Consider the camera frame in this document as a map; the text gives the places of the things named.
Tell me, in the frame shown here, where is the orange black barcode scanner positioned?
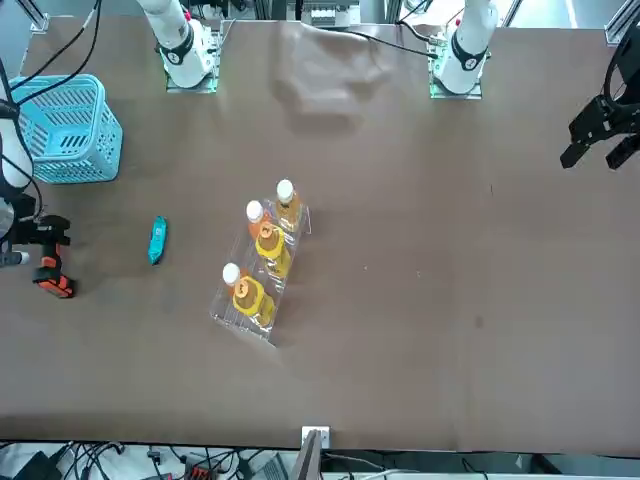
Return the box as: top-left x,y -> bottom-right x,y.
30,242 -> 78,300

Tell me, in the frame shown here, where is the teal potato chips packet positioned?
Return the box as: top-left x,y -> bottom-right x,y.
147,215 -> 169,267

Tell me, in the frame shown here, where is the yellow drink bottle orange cap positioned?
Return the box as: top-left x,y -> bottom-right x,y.
230,276 -> 276,327
254,222 -> 292,279

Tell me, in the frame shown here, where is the light blue plastic basket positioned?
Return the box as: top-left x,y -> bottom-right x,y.
4,73 -> 124,185

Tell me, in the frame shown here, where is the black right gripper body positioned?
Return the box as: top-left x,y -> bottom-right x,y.
5,195 -> 42,247

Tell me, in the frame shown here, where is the white post bracket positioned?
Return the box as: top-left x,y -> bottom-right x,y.
301,425 -> 332,449

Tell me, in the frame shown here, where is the clear acrylic stepped shelf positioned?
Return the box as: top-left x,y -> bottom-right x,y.
208,197 -> 314,351

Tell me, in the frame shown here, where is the orange juice bottle white cap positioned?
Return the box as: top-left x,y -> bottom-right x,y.
221,262 -> 251,301
245,199 -> 274,242

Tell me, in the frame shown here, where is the amber tea bottle white cap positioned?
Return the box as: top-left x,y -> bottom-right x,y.
273,178 -> 305,233

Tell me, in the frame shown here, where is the aluminium profile post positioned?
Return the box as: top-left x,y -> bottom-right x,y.
289,429 -> 324,480

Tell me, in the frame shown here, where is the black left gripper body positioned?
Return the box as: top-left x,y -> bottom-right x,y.
607,88 -> 640,144

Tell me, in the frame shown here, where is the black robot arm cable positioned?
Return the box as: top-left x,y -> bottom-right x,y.
0,0 -> 104,221

